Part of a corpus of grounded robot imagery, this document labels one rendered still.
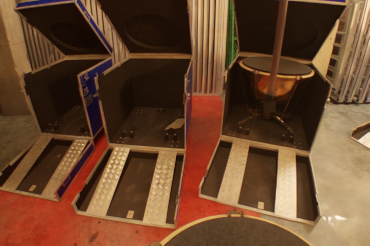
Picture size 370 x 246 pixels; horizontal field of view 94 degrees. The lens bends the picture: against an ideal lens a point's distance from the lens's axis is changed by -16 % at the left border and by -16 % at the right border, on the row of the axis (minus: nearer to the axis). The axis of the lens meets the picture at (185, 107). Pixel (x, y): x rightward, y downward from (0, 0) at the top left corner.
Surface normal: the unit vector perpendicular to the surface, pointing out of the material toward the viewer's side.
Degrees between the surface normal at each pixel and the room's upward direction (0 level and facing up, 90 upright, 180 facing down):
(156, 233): 0
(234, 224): 0
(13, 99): 90
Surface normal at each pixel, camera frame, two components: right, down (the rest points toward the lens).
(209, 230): 0.00, -0.90
